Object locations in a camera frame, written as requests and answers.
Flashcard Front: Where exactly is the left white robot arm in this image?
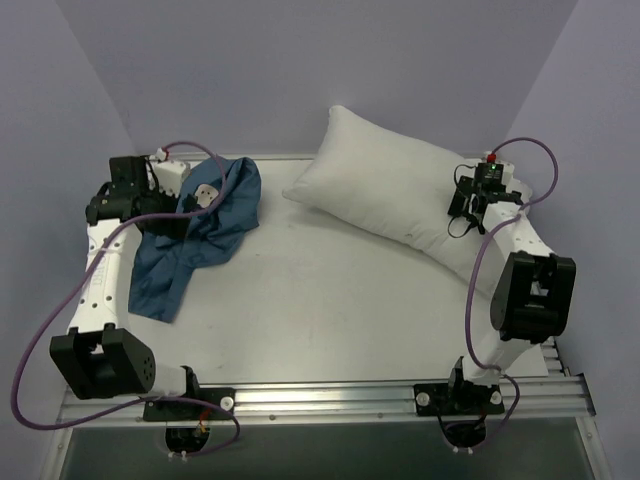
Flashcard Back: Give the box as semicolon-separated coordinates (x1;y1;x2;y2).
49;156;202;419

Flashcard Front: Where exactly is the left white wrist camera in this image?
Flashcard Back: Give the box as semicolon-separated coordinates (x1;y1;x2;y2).
148;160;191;198

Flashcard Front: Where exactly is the blue cartoon pillowcase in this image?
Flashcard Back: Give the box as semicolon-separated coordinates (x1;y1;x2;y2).
128;157;261;323

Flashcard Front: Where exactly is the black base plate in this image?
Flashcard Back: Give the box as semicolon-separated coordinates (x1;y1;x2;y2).
143;387;236;423
413;373;505;417

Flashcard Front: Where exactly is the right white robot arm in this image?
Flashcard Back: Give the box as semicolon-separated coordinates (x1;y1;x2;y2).
443;154;576;413

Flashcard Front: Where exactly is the aluminium back rail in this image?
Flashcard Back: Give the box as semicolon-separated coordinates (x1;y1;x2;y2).
168;151;316;162

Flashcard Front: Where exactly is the aluminium right side rail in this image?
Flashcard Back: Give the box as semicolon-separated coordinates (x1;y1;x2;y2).
541;337;570;376

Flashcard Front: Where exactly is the aluminium rail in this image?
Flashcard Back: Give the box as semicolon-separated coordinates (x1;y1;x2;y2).
168;151;316;162
541;337;570;376
56;375;596;427

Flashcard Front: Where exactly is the white pillow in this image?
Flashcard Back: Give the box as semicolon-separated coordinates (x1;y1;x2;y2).
282;105;483;281

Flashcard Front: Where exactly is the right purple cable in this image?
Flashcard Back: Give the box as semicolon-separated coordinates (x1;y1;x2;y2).
464;135;560;449

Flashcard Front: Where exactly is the aluminium front rail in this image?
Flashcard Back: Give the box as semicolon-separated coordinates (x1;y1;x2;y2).
56;375;596;427

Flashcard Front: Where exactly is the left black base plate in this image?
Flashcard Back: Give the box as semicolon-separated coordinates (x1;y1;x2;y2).
143;387;236;423

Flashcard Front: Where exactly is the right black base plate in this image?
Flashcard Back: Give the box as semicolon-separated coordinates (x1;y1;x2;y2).
413;373;505;417

